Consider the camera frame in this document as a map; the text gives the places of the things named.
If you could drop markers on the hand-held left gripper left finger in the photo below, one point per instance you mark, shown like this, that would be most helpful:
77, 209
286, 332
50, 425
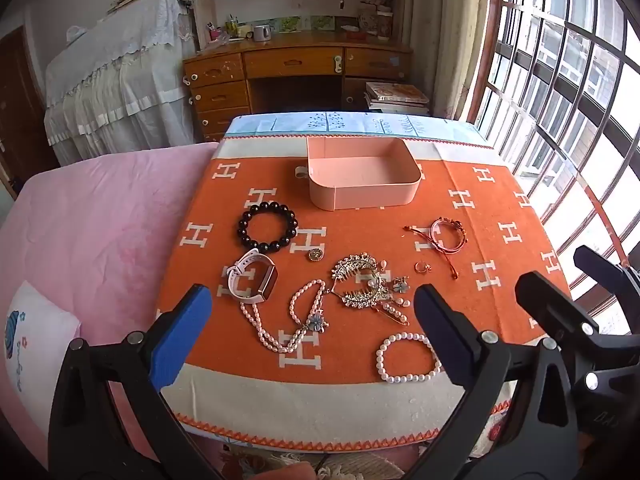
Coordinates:
185, 332

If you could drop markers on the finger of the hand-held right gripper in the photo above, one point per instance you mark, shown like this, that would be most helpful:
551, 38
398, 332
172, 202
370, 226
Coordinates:
555, 305
605, 270

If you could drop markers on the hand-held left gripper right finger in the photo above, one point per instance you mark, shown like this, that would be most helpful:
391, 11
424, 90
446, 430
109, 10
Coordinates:
442, 332

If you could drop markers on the gold rhinestone hair comb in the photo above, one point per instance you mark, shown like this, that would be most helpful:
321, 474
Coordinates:
350, 265

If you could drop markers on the small round gold brooch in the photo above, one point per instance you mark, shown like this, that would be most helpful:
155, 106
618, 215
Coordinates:
315, 255

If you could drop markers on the pink paper box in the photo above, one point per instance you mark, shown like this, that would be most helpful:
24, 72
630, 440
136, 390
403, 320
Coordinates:
360, 195

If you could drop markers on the gold pearl hair pin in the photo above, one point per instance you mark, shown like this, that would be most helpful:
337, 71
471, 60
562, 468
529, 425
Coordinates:
395, 312

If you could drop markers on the flower earring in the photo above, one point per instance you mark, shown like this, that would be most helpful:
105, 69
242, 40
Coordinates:
400, 285

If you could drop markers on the orange patterned blanket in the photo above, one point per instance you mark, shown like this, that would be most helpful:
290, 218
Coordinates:
360, 230

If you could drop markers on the pink bed sheet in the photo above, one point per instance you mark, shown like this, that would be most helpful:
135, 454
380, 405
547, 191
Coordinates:
100, 220

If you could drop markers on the white embroidered pillow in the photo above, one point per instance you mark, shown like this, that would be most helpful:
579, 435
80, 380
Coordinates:
40, 320

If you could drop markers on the metal window grille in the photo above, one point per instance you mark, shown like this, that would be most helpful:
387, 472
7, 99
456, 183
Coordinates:
565, 85

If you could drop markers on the small white clasp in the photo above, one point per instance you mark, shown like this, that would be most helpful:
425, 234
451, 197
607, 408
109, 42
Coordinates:
301, 173

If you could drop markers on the blue leaf print sheet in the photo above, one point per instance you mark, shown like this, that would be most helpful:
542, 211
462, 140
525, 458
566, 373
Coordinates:
350, 122

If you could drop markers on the stack of books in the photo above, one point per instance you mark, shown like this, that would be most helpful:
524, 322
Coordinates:
395, 95

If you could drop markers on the white lace cloth cover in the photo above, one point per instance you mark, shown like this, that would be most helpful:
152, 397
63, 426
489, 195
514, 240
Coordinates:
115, 75

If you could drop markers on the brown wooden door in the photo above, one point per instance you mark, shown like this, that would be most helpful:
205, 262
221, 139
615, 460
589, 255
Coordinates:
20, 110

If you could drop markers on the beige curtain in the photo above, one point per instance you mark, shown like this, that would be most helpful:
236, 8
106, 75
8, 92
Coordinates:
445, 35

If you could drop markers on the wooden desk with drawers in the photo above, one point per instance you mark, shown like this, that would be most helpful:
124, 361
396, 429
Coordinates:
290, 62

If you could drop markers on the pink cup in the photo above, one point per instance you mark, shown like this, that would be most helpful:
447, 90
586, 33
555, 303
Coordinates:
215, 34

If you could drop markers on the white mug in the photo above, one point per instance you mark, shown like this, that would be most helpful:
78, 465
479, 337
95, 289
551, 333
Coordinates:
260, 33

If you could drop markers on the pen holder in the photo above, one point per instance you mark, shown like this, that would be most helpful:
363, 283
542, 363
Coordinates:
231, 27

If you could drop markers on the printed paper cup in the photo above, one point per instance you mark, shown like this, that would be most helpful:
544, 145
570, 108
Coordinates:
384, 25

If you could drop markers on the row of green postcards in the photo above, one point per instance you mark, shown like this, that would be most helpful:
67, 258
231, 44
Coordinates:
300, 23

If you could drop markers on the wooden desk hutch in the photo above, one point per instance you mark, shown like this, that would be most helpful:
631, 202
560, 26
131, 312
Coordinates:
295, 5

